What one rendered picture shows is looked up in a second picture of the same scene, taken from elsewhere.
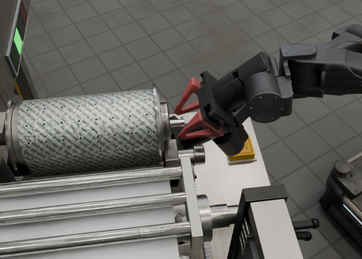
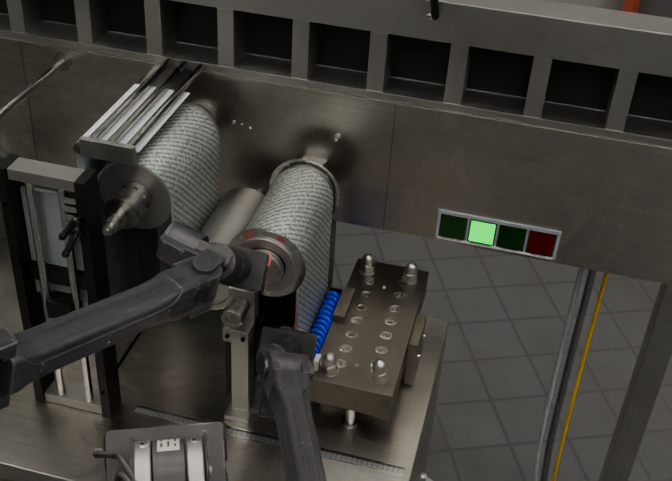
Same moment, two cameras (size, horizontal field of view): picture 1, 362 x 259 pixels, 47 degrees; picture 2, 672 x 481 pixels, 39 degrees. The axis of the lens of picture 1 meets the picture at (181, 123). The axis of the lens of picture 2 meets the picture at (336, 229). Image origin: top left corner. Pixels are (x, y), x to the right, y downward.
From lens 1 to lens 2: 1.66 m
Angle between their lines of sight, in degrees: 75
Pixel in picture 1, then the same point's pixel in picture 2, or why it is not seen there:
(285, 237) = (52, 173)
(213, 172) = not seen: hidden behind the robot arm
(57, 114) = (287, 185)
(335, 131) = not seen: outside the picture
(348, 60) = (165, 278)
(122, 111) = (266, 215)
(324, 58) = (181, 267)
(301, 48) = (207, 262)
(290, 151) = not seen: outside the picture
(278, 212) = (68, 176)
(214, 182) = (272, 462)
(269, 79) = (188, 235)
